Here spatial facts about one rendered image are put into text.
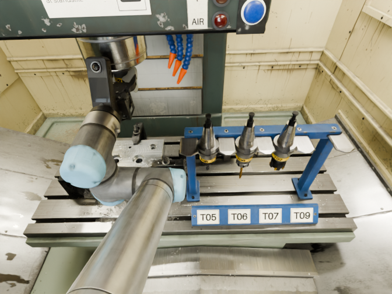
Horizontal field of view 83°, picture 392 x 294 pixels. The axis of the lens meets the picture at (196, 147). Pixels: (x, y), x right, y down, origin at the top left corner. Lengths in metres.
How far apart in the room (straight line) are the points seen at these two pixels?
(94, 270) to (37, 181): 1.23
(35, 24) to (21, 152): 1.22
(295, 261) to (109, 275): 0.86
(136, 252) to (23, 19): 0.38
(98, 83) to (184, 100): 0.74
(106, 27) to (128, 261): 0.34
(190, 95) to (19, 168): 1.02
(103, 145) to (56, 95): 1.51
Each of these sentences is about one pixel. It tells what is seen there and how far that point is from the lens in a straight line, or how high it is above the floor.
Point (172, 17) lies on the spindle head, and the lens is 0.39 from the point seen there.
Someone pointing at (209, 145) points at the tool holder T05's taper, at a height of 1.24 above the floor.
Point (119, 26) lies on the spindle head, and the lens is 0.41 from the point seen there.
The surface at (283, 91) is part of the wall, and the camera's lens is 1.78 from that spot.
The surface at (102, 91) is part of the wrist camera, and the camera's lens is 0.54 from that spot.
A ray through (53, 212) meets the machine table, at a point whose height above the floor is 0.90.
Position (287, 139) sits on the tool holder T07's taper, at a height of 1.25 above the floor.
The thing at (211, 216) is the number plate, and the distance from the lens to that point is 0.82.
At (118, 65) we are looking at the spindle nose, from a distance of 0.59.
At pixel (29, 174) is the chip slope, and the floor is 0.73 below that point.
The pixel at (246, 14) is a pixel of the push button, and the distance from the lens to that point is 0.39.
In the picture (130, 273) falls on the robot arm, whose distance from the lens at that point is 0.29.
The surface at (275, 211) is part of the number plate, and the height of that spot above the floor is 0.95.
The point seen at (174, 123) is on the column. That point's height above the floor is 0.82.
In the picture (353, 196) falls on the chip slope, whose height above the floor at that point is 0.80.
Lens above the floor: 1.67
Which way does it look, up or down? 46 degrees down
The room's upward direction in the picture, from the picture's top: 2 degrees counter-clockwise
